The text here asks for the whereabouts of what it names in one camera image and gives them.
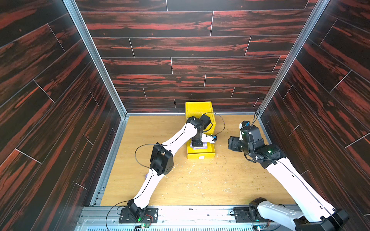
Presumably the yellow plastic drawer box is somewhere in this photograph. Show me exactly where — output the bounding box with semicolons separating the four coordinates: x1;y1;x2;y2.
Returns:
186;101;217;160

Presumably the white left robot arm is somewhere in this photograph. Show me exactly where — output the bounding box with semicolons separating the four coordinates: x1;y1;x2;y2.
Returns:
127;114;217;222

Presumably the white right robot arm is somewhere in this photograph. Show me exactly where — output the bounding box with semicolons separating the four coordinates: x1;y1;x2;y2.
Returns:
228;121;349;231

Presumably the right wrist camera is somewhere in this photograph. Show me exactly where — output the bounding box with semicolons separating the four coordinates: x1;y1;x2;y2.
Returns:
240;121;250;129

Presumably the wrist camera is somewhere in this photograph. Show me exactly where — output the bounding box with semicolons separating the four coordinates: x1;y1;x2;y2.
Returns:
201;133;217;143
240;121;250;129

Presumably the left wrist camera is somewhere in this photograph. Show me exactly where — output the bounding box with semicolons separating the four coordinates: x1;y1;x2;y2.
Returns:
201;133;217;143

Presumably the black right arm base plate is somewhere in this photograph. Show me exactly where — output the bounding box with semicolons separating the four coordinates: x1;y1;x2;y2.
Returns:
230;207;261;223

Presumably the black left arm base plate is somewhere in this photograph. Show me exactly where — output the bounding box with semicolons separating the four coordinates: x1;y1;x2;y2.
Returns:
119;207;159;224

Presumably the aluminium enclosure frame rail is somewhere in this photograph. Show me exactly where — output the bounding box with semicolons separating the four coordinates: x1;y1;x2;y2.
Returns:
62;0;331;231

